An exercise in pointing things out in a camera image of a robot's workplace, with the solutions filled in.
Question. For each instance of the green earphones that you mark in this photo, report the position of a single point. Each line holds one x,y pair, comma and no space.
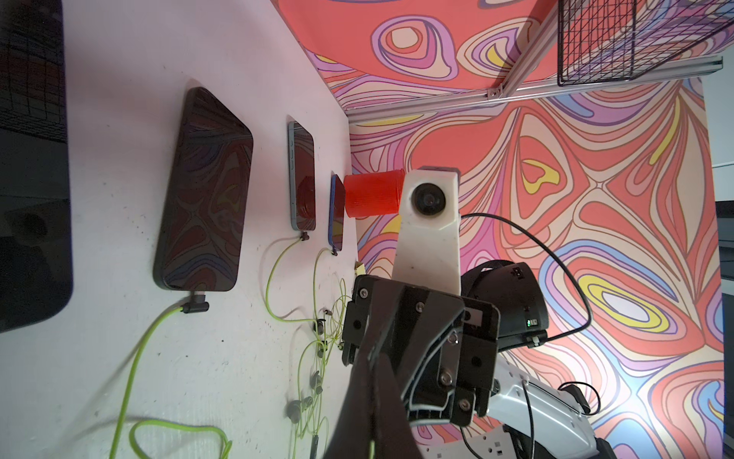
154,391
311,432
283,288

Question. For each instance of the black wire basket back wall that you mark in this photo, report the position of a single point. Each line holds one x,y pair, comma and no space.
614,41

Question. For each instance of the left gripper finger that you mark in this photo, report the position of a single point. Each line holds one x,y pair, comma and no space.
373,421

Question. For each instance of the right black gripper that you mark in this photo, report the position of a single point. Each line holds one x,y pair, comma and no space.
442,348

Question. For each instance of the black smartphone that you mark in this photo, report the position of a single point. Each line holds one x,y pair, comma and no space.
302,177
336,214
202,229
36,234

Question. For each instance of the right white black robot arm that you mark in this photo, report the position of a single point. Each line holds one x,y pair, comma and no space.
528,416

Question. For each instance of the red plastic cup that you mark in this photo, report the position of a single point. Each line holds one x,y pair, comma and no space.
374,194

